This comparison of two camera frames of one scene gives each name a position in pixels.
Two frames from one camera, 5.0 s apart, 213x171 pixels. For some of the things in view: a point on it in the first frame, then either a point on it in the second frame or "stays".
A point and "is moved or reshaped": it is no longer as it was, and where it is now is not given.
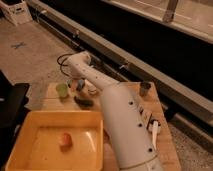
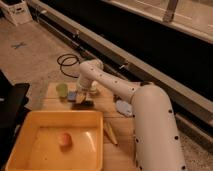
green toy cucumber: (84, 103) stays
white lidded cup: (89, 87) stays
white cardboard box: (17, 11) stays
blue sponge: (80, 85) is moved or reshaped
